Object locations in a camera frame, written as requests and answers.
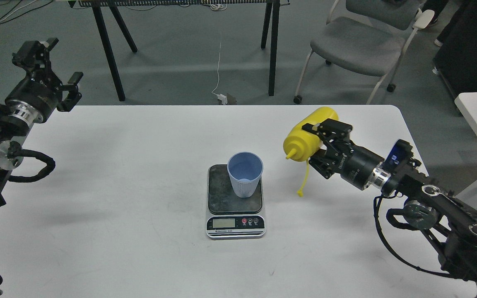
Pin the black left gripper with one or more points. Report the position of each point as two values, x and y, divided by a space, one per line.
31 101

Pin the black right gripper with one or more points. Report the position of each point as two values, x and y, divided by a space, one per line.
353 163

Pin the yellow squeeze seasoning bottle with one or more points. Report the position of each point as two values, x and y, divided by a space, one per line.
300 145

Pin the blue ribbed plastic cup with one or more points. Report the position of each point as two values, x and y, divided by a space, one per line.
245 170

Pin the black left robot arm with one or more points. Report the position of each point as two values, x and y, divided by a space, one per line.
17 164

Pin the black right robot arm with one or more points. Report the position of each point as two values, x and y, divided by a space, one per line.
448 224

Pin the digital kitchen scale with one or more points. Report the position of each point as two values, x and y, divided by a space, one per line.
229 216

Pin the black-legged background table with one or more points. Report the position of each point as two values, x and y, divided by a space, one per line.
270 29

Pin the grey office chair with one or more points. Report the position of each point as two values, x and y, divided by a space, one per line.
362 48

